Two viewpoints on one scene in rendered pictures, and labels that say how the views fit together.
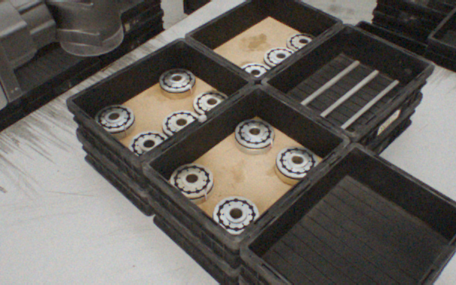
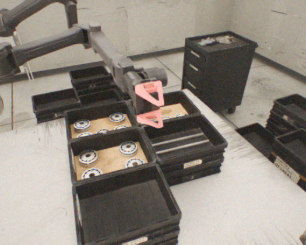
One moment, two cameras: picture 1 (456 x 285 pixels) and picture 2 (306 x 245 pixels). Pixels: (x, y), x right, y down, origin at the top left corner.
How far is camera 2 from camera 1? 0.66 m
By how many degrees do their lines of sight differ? 22
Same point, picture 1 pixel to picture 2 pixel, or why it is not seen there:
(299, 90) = (166, 137)
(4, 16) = not seen: outside the picture
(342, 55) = (199, 128)
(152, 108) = (101, 125)
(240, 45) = not seen: hidden behind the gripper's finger
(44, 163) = (59, 135)
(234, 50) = not seen: hidden behind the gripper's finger
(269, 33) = (173, 110)
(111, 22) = (0, 71)
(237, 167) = (112, 158)
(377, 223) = (150, 204)
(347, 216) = (139, 196)
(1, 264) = (18, 164)
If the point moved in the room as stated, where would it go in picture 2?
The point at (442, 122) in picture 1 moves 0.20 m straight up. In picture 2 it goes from (238, 178) to (246, 152)
